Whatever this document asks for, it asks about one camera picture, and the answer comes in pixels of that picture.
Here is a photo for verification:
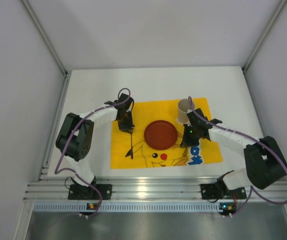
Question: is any beige paper cup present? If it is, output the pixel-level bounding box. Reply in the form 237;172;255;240
176;98;191;125

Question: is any gold spoon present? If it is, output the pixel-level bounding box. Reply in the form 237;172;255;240
182;148;188;156

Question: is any yellow pikachu cloth placemat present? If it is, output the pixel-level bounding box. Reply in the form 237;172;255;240
110;99;223;169

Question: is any red round plate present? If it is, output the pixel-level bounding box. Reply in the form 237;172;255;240
143;120;178;150

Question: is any gold fork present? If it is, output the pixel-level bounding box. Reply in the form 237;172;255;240
130;133;134;160

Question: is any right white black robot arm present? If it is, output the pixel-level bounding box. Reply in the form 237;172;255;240
181;108;287;194

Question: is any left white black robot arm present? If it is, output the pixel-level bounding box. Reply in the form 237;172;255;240
54;88;135;189

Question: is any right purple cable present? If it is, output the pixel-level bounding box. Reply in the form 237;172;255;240
187;96;287;216

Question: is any purple cable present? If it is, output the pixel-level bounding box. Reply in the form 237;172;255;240
54;87;132;218
187;96;287;216

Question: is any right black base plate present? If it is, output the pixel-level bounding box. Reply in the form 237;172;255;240
199;183;247;202

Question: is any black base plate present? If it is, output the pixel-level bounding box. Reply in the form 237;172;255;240
67;184;112;200
199;183;247;202

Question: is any aluminium mounting rail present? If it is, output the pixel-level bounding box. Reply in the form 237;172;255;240
23;176;287;201

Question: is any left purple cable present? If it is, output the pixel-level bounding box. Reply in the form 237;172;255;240
54;87;132;218

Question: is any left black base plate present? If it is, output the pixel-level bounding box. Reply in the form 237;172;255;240
67;184;112;200

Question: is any perforated cable duct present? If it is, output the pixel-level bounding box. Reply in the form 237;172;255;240
33;202;235;213

